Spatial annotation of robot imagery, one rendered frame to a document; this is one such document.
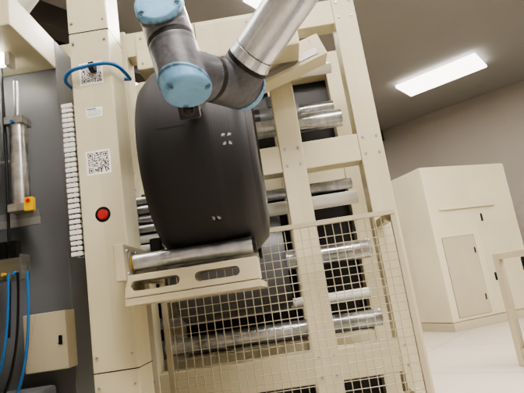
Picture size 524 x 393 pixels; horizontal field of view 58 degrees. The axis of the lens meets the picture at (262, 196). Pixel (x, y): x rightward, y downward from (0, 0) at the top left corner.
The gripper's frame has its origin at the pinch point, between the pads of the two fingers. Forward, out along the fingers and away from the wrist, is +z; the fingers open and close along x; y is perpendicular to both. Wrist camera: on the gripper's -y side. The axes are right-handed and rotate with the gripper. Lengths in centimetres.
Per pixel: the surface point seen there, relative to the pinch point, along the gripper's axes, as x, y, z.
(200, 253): 6.2, -32.8, 18.7
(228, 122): -7.0, -4.4, 1.7
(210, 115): -3.0, -1.7, 1.1
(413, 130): -309, 313, 757
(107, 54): 29.0, 34.8, 18.2
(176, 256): 12.8, -32.7, 18.7
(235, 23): -12, 57, 41
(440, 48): -274, 299, 463
